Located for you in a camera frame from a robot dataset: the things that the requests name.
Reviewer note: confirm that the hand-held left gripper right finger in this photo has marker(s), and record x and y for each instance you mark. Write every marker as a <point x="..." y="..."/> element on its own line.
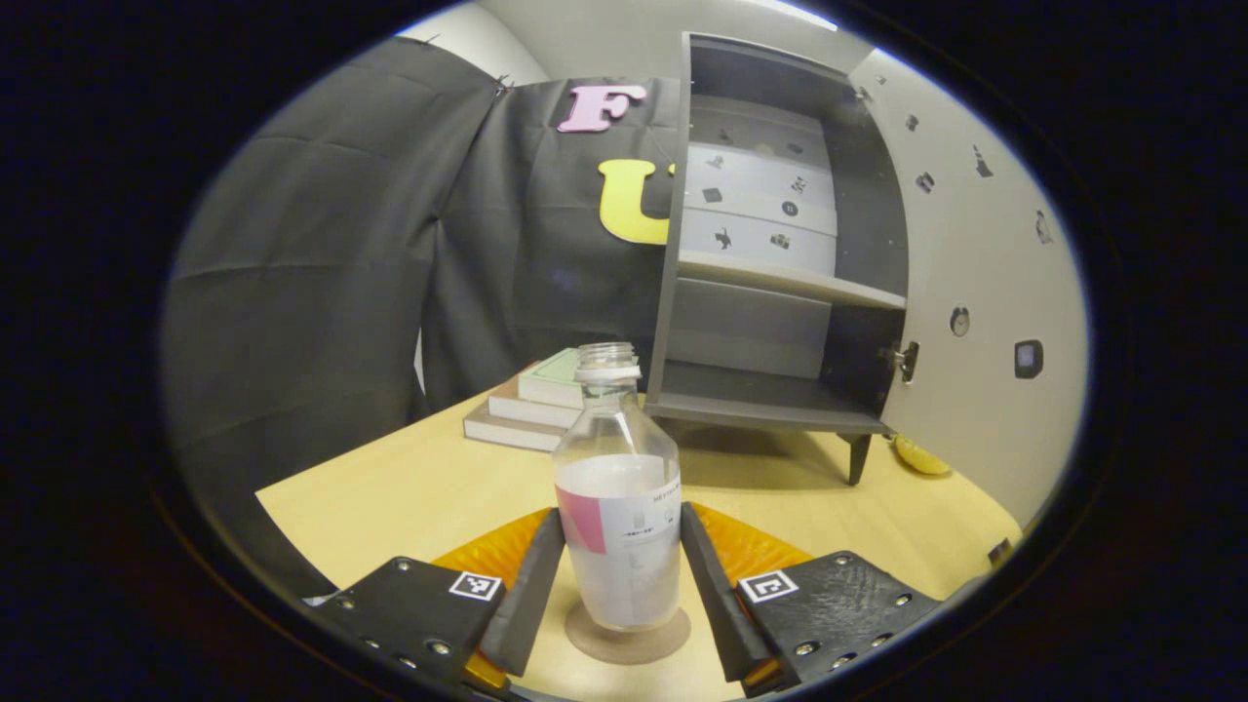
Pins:
<point x="717" y="604"/>

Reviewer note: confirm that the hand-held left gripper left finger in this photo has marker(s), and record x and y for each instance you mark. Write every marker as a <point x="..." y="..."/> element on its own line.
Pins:
<point x="531" y="604"/>

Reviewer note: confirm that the round brown coaster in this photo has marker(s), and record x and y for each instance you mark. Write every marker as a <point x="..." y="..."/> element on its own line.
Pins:
<point x="634" y="645"/>

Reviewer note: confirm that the clear plastic bottle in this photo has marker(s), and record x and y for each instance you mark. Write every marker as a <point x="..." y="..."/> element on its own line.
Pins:
<point x="619" y="546"/>

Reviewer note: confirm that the grey cabinet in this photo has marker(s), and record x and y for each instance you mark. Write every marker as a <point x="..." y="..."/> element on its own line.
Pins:
<point x="770" y="322"/>

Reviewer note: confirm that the grey cabinet door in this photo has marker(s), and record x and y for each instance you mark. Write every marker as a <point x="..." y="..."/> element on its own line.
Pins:
<point x="985" y="292"/>

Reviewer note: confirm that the light grey cabinet shelf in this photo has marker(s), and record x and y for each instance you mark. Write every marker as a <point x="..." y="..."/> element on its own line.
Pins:
<point x="780" y="278"/>

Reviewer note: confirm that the small yellow object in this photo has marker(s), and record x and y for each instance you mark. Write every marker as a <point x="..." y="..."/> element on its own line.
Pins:
<point x="921" y="458"/>

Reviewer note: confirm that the black backdrop cloth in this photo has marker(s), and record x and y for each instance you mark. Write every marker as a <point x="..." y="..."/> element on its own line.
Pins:
<point x="322" y="292"/>

